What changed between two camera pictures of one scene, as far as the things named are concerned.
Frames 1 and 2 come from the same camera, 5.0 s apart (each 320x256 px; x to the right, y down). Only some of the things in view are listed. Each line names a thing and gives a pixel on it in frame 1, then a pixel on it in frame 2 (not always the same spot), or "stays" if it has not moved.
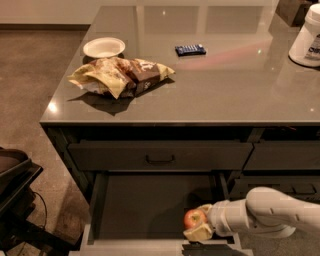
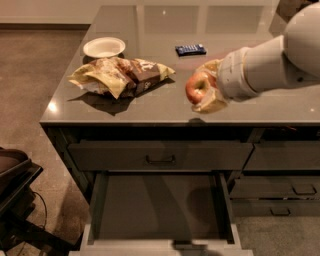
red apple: (194, 218) -> (197, 86)
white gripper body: (216, 216) -> (231, 77)
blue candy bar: (191, 49) stays
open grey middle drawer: (143, 213) stays
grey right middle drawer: (305, 185) stays
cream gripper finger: (206, 208) -> (214, 65)
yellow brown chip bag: (119, 77) stays
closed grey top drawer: (159, 155) stays
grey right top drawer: (282, 156) stays
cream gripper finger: (199, 233) -> (212, 102)
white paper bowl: (103, 47) stays
